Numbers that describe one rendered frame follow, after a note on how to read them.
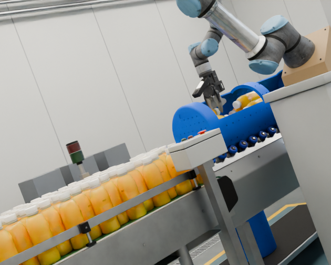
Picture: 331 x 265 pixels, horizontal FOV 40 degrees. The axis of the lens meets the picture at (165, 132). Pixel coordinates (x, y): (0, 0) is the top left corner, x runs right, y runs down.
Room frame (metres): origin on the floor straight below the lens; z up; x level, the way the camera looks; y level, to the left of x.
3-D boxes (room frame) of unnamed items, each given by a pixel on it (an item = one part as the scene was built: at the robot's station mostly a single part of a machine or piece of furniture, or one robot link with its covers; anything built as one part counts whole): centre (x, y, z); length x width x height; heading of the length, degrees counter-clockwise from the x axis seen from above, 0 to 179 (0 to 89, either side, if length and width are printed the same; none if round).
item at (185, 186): (1.86, 0.01, 0.99); 0.07 x 0.07 x 0.19
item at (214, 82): (2.29, -0.30, 1.29); 0.09 x 0.08 x 0.12; 127
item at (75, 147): (2.19, 0.44, 1.23); 0.06 x 0.06 x 0.04
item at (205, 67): (2.29, -0.29, 1.37); 0.08 x 0.08 x 0.05
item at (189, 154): (1.78, -0.10, 1.05); 0.20 x 0.10 x 0.10; 127
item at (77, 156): (2.19, 0.44, 1.18); 0.06 x 0.06 x 0.05
